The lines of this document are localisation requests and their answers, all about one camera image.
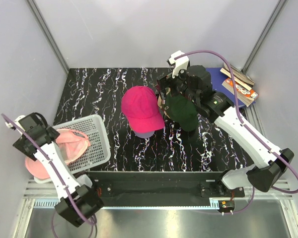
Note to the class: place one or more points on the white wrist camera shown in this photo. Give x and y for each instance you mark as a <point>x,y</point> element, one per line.
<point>16,121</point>
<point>179,62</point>

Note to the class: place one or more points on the white plastic basket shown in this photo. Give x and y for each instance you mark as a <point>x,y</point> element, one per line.
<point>98,152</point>

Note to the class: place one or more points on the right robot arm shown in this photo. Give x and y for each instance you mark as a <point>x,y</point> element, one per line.
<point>269,161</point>

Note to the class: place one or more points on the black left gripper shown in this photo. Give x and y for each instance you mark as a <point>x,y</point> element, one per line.
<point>55,132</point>

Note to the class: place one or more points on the beige baseball cap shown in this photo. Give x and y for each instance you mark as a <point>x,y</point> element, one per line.
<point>159,102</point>

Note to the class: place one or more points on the blue binder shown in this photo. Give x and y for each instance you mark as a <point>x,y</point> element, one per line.
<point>217,78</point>

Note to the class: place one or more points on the red mesh cap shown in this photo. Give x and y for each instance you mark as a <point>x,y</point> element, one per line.
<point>139,106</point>

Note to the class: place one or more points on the purple cap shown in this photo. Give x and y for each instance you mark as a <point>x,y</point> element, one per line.
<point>144,135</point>

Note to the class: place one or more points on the stack of books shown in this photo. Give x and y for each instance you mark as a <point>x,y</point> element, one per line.
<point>240,80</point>

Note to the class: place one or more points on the pink cap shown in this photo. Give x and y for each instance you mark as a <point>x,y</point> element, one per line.
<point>72,144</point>

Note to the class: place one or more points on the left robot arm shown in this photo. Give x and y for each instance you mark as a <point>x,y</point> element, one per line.
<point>48,154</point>

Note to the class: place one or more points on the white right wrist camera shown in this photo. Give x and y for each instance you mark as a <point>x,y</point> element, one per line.
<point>179,62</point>

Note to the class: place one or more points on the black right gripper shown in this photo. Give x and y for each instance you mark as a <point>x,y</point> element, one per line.
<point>164,82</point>

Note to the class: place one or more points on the dark green cap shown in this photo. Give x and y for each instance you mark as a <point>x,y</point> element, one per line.
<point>181,111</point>

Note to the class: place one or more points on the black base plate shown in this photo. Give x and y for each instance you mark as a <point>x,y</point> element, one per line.
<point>159,190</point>

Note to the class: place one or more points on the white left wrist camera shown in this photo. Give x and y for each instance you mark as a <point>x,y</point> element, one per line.
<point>16,121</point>

